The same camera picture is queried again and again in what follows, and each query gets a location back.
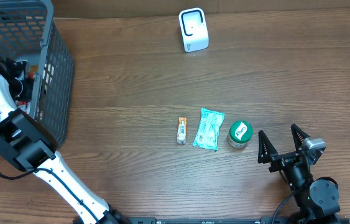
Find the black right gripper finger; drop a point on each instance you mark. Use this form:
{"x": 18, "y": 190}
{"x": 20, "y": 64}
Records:
{"x": 298, "y": 137}
{"x": 266, "y": 152}

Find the green lid Knorr jar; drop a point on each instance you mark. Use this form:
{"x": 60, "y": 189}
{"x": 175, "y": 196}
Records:
{"x": 240, "y": 133}

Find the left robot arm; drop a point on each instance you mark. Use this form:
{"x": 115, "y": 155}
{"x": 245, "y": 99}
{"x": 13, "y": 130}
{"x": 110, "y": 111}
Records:
{"x": 31, "y": 149}

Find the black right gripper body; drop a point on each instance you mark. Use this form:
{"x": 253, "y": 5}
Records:
{"x": 286, "y": 158}

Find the teal orange snack packet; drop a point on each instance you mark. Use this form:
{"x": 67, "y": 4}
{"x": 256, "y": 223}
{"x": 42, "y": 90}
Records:
{"x": 208, "y": 130}

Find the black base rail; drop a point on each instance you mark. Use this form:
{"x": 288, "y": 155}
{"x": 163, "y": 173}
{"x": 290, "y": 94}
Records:
{"x": 262, "y": 220}

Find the red white snack bar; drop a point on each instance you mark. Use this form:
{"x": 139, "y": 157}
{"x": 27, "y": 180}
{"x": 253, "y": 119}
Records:
{"x": 25, "y": 105}

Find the small orange white packet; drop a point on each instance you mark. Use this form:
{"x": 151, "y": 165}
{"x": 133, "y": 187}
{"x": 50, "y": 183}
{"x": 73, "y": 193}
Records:
{"x": 182, "y": 130}

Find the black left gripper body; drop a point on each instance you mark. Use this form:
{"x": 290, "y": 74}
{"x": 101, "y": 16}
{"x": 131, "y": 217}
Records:
{"x": 15, "y": 72}

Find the white barcode scanner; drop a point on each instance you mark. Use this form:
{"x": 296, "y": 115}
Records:
{"x": 194, "y": 29}

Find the grey plastic mesh basket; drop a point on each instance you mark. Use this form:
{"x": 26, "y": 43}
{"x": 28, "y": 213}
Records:
{"x": 28, "y": 33}

